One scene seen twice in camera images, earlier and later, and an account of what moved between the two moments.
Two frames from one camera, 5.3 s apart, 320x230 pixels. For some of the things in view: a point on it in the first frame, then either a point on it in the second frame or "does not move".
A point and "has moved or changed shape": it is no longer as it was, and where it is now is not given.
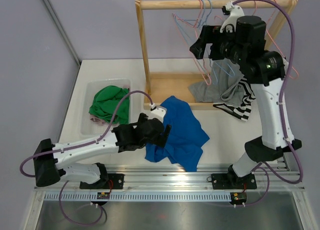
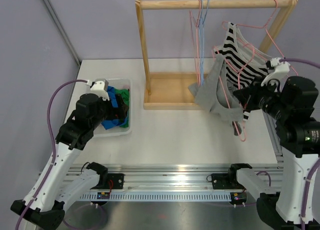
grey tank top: (222, 86) has moved or changed shape
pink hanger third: (266, 27) does not move
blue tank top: (183, 146) to (107, 124)
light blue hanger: (207, 16) to (201, 43)
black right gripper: (210, 34) to (247, 95)
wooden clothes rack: (159, 85) does not move
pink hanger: (195, 25) to (195, 29)
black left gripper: (160, 140) to (116, 112)
